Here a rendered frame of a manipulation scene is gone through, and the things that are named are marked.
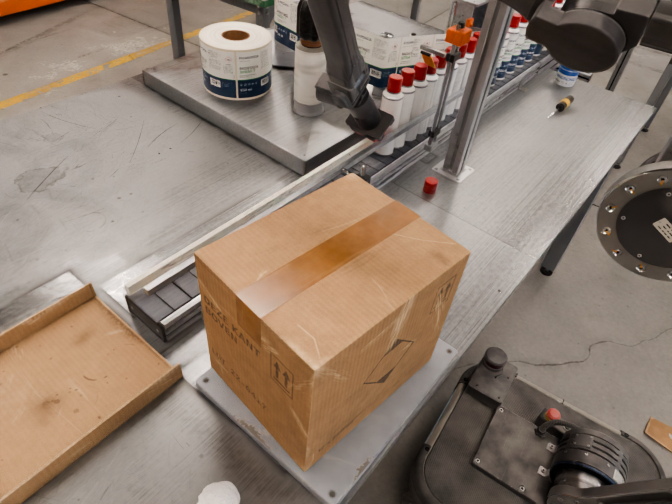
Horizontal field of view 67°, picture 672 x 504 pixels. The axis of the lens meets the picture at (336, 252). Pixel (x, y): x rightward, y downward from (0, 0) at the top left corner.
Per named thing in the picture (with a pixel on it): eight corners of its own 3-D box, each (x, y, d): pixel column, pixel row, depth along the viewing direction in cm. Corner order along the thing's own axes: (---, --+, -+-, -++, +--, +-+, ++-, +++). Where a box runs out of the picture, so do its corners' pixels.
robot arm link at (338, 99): (342, 98, 101) (363, 63, 101) (297, 82, 105) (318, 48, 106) (358, 128, 112) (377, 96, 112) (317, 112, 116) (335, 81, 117)
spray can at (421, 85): (403, 130, 141) (418, 58, 126) (419, 137, 139) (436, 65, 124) (393, 137, 137) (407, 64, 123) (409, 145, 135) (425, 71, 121)
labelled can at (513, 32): (492, 73, 174) (512, 10, 159) (506, 78, 171) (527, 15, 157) (485, 77, 170) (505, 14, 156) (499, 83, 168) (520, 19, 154)
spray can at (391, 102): (378, 143, 135) (391, 69, 120) (396, 150, 133) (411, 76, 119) (369, 152, 131) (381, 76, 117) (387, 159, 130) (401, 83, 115)
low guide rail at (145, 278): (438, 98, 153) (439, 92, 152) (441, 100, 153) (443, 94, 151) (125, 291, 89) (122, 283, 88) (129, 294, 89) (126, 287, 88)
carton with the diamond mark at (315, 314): (337, 282, 101) (352, 171, 83) (431, 359, 90) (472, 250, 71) (209, 366, 85) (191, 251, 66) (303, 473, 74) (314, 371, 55)
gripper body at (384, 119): (361, 103, 121) (352, 86, 115) (396, 120, 117) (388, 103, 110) (346, 125, 121) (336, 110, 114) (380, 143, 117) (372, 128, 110)
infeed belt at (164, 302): (513, 64, 191) (517, 53, 188) (534, 71, 187) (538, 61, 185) (132, 311, 93) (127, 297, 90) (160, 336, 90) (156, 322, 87)
